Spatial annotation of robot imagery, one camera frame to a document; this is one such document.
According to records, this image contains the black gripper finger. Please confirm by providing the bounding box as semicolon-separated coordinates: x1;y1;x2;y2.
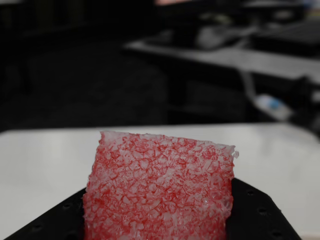
224;178;301;240
4;187;88;240

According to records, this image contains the red sponge cube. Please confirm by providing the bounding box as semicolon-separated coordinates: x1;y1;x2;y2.
81;130;240;240

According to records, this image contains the grey desk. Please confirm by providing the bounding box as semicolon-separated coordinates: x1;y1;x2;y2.
122;37;320;85

